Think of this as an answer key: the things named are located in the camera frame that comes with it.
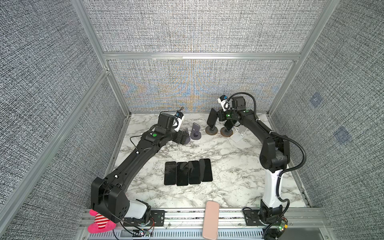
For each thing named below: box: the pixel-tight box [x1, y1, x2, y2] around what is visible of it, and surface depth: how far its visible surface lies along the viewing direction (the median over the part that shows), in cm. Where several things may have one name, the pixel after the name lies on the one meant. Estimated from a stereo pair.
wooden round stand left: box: [205, 125, 218, 136], surface depth 111 cm
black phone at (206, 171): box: [199, 158, 213, 182], surface depth 93 cm
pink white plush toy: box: [87, 209, 117, 234], surface depth 68 cm
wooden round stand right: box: [220, 127, 233, 138], surface depth 108 cm
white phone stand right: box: [230, 128, 248, 143], surface depth 106 cm
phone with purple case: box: [164, 161, 177, 186], surface depth 90 cm
